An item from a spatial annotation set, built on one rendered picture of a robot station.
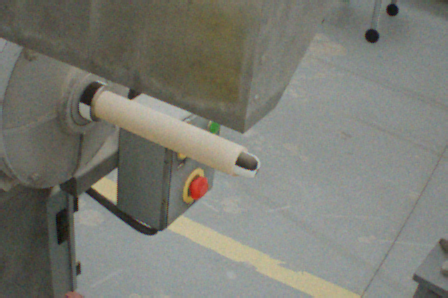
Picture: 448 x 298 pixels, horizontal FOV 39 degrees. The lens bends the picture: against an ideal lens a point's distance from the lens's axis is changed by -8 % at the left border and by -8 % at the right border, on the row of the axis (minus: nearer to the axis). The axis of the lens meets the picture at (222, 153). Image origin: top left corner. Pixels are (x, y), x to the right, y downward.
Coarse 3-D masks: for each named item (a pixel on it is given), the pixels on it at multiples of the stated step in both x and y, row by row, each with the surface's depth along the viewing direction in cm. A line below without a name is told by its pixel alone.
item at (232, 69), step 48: (0, 0) 56; (48, 0) 53; (96, 0) 50; (144, 0) 48; (192, 0) 46; (240, 0) 44; (288, 0) 47; (48, 48) 55; (96, 48) 52; (144, 48) 50; (192, 48) 47; (240, 48) 45; (288, 48) 50; (192, 96) 49; (240, 96) 47
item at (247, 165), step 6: (240, 156) 69; (246, 156) 69; (252, 156) 69; (240, 162) 69; (246, 162) 69; (252, 162) 69; (258, 162) 69; (234, 168) 69; (240, 168) 69; (246, 168) 69; (252, 168) 69; (258, 168) 70; (240, 174) 69; (246, 174) 69; (252, 174) 69
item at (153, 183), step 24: (144, 96) 106; (192, 120) 104; (120, 144) 106; (144, 144) 103; (120, 168) 108; (144, 168) 105; (168, 168) 103; (192, 168) 110; (96, 192) 115; (120, 192) 111; (144, 192) 108; (168, 192) 106; (120, 216) 116; (144, 216) 110; (168, 216) 109
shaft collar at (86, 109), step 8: (88, 88) 75; (96, 88) 75; (104, 88) 76; (112, 88) 77; (88, 96) 75; (96, 96) 75; (80, 104) 76; (88, 104) 75; (80, 112) 76; (88, 112) 75; (96, 120) 77
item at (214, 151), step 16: (112, 96) 75; (96, 112) 76; (112, 112) 74; (128, 112) 74; (144, 112) 73; (128, 128) 74; (144, 128) 73; (160, 128) 72; (176, 128) 72; (192, 128) 72; (160, 144) 73; (176, 144) 71; (192, 144) 71; (208, 144) 70; (224, 144) 70; (208, 160) 70; (224, 160) 69
